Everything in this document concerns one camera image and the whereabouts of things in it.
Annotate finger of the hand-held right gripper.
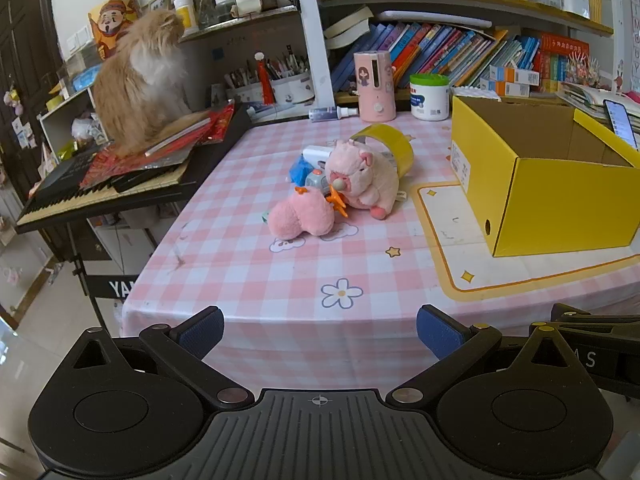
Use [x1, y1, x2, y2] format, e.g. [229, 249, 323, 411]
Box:
[550, 302, 640, 330]

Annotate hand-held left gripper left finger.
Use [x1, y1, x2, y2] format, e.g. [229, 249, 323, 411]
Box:
[70, 306, 256, 411]

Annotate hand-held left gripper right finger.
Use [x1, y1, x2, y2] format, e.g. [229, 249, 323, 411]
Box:
[386, 304, 575, 409]

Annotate yellow cardboard box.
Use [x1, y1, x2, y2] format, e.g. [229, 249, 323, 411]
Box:
[450, 95, 640, 259]

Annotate pink plush toy orange feet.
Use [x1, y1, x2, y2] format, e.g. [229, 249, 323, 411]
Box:
[267, 186, 351, 241]

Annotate pink pig plush toy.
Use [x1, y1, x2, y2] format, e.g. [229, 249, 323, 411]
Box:
[324, 140, 402, 221]

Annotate grey toy car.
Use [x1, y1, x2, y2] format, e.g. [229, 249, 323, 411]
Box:
[304, 167, 331, 196]

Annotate blue plastic packet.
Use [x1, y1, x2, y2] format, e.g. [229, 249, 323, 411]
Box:
[287, 154, 314, 187]

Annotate yellow tape roll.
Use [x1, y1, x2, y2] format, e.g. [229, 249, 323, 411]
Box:
[349, 122, 416, 181]

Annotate white plug charger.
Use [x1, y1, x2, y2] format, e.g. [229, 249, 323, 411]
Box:
[302, 145, 335, 167]

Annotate pink checkered tablecloth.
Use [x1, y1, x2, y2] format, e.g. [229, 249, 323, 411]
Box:
[120, 110, 640, 401]

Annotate yellow-bordered desk mat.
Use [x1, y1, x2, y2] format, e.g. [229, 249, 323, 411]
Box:
[410, 180, 640, 304]

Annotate black keyboard stand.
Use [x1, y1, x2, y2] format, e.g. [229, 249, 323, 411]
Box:
[65, 232, 157, 332]

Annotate red paper packets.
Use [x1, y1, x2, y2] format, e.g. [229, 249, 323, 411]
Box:
[80, 102, 236, 189]

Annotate smartphone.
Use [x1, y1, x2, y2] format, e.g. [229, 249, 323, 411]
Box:
[602, 99, 640, 151]

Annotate thin white-edged book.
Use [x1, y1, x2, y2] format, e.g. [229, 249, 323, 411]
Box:
[145, 112, 213, 157]

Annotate black electronic keyboard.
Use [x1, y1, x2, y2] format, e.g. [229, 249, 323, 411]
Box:
[15, 105, 252, 234]

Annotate stack of open booklets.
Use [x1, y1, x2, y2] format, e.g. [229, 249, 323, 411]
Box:
[556, 80, 640, 134]

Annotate white jar green lid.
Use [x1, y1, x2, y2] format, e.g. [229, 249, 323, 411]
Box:
[409, 73, 451, 122]

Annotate small spray bottle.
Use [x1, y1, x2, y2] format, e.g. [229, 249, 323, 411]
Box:
[308, 106, 360, 124]

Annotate colourful flower ornament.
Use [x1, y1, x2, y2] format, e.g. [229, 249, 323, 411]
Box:
[565, 55, 604, 86]

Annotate small white orange boxes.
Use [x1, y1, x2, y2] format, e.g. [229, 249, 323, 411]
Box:
[479, 65, 541, 99]

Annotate pink humidifier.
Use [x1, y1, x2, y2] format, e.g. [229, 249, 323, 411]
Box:
[354, 51, 399, 123]

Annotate orange fluffy cat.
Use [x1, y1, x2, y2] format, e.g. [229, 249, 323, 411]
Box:
[92, 9, 194, 157]

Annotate red boxed book set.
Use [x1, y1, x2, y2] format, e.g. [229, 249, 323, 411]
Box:
[532, 32, 591, 94]

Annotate red tassel ornament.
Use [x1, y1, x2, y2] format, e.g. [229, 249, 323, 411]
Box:
[253, 51, 275, 106]

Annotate white pen holders with pens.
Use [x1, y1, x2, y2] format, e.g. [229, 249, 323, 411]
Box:
[224, 52, 314, 106]

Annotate row of colourful books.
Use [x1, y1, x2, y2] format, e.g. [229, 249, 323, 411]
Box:
[330, 21, 541, 94]

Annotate white wooden bookshelf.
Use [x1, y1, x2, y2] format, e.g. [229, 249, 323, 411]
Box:
[177, 0, 618, 111]

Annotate white jar yellow label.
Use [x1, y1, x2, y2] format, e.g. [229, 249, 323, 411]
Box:
[172, 0, 201, 36]

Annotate thick white-paged books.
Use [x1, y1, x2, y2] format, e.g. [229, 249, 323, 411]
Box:
[323, 4, 374, 51]

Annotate printed figure box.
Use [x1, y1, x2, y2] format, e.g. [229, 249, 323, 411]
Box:
[87, 0, 144, 61]

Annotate dark wooden door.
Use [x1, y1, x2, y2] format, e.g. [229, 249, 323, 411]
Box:
[0, 0, 69, 202]

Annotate alphabet wall chart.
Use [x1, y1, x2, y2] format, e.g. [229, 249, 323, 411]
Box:
[614, 0, 640, 94]

